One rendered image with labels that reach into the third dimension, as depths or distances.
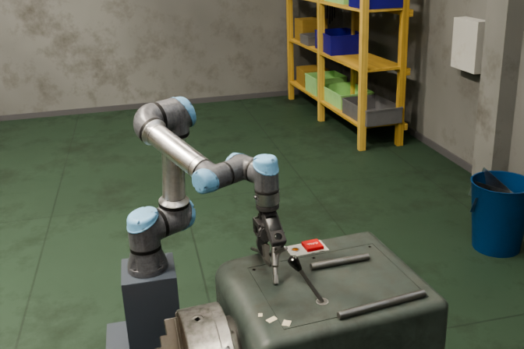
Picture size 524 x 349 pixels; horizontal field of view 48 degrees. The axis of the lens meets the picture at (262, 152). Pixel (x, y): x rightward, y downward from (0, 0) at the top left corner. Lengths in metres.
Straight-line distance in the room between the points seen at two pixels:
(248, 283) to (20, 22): 7.40
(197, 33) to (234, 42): 0.57
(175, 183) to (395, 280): 0.86
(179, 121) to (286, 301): 0.73
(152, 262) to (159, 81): 6.85
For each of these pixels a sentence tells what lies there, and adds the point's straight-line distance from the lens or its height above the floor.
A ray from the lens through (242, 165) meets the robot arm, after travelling 1.80.
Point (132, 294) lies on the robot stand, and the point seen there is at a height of 1.06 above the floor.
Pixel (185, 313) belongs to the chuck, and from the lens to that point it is 1.78.
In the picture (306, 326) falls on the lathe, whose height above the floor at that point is 1.25.
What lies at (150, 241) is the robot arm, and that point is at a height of 1.24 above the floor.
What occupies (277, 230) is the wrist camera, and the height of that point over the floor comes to 1.43.
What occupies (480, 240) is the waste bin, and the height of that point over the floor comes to 0.11.
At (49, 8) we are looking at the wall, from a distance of 8.84.
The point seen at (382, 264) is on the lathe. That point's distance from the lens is 1.96.
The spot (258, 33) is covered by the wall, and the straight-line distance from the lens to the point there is 9.03.
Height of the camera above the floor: 2.24
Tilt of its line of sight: 19 degrees down
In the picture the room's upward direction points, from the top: 2 degrees counter-clockwise
